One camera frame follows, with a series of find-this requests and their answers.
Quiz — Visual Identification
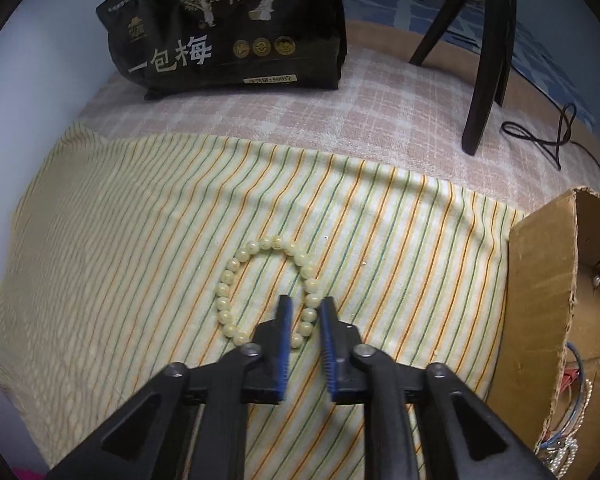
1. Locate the pink checked blanket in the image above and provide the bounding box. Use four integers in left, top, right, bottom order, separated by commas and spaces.
72, 47, 600, 211

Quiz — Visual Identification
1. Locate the black printed bag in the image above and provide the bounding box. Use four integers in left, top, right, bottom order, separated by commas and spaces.
96, 0, 348, 101

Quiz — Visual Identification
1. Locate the cardboard box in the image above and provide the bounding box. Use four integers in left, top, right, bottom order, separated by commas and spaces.
495, 186, 600, 480

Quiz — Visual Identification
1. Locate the black tripod stand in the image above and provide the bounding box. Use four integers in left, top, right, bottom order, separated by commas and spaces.
409, 0, 519, 156

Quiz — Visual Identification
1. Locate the black cable with inline switch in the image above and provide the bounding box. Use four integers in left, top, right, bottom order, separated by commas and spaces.
500, 102, 600, 196

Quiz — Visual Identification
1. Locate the magenta cloth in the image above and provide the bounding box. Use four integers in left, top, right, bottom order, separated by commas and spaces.
7, 466, 49, 480

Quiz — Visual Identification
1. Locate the yellow striped sheet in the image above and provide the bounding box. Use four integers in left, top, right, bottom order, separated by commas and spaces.
0, 121, 529, 480

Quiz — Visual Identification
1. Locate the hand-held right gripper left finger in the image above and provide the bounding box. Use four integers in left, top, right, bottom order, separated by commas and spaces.
45, 294, 295, 480

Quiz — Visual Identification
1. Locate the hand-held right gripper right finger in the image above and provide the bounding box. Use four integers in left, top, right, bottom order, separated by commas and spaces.
320, 296, 558, 480

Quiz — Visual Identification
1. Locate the cream bead bracelet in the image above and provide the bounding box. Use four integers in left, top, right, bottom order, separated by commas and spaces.
217, 235, 320, 350

